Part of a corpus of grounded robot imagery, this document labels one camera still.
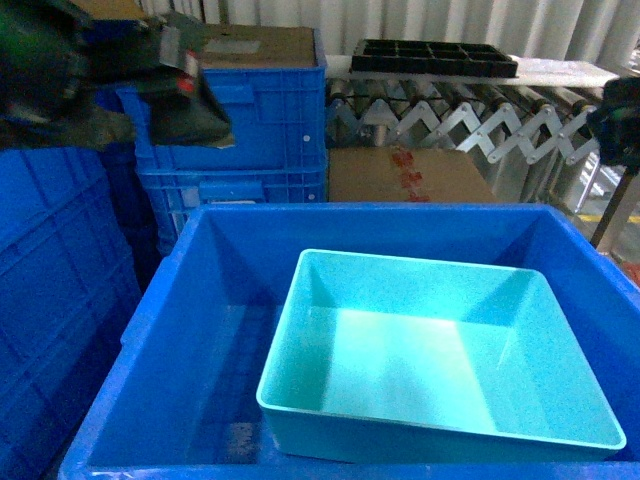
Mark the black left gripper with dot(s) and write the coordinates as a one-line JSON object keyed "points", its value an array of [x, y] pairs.
{"points": [[159, 56]]}

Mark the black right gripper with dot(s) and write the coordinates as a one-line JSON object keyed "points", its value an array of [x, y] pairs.
{"points": [[615, 123]]}

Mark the turquoise plastic tray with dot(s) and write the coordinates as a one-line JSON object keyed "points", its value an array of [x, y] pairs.
{"points": [[383, 359]]}

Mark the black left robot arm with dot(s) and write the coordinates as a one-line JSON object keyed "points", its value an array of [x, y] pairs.
{"points": [[56, 55]]}

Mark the cardboard box on crate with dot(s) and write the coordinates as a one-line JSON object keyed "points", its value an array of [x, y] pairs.
{"points": [[253, 47]]}

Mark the expandable roller conveyor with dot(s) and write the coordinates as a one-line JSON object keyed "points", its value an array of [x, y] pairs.
{"points": [[530, 143]]}

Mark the white foam board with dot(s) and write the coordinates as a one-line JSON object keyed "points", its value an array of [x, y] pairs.
{"points": [[517, 72]]}

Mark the blue crate behind lower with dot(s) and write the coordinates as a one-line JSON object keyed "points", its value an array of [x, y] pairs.
{"points": [[173, 194]]}

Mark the blue crate behind upper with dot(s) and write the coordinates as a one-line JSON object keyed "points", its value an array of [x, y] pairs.
{"points": [[277, 118]]}

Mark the brown cardboard box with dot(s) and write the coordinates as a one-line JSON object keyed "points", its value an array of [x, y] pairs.
{"points": [[398, 174]]}

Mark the black compartment tray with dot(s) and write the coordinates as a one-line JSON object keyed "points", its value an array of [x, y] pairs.
{"points": [[433, 58]]}

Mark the blue ribbed crate left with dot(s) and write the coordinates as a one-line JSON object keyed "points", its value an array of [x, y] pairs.
{"points": [[68, 290]]}

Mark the large blue plastic bin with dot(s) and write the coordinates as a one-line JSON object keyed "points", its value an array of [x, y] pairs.
{"points": [[180, 399]]}

